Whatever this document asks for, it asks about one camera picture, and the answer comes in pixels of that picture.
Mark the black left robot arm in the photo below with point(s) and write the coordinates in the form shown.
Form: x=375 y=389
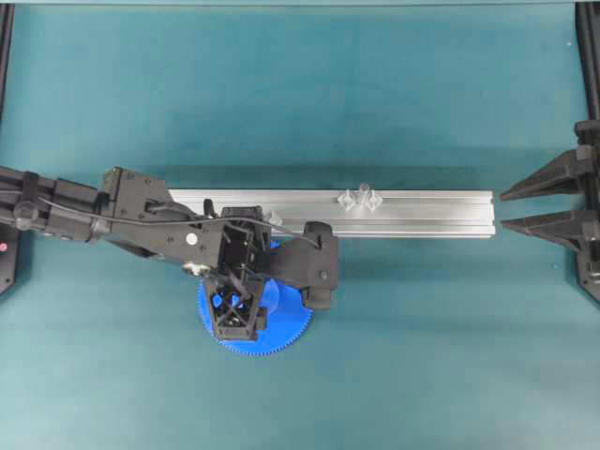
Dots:
x=137 y=213

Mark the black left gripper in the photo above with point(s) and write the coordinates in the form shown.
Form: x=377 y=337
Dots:
x=230 y=243

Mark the large blue gear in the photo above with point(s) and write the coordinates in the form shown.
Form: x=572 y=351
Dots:
x=286 y=320

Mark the black right frame post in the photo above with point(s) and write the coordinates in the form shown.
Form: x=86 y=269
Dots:
x=587 y=28

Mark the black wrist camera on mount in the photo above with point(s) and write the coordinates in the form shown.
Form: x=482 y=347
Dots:
x=309 y=264

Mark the black left frame post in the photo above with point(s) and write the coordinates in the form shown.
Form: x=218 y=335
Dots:
x=7 y=12

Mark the clear bracket beside end shaft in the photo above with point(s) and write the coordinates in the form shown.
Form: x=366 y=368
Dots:
x=347 y=200

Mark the clear bracket beside middle shaft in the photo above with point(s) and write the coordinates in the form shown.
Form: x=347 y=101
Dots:
x=274 y=219

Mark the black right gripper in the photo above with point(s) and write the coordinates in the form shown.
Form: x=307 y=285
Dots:
x=577 y=230

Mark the aluminium extrusion rail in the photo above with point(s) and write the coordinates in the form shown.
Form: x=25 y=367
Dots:
x=403 y=213

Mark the steel shaft near rail end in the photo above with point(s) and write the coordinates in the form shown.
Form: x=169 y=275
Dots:
x=362 y=194

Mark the black frame post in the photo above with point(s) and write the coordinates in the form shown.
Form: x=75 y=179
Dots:
x=7 y=12
x=587 y=28

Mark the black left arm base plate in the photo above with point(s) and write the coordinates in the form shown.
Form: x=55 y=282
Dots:
x=10 y=245

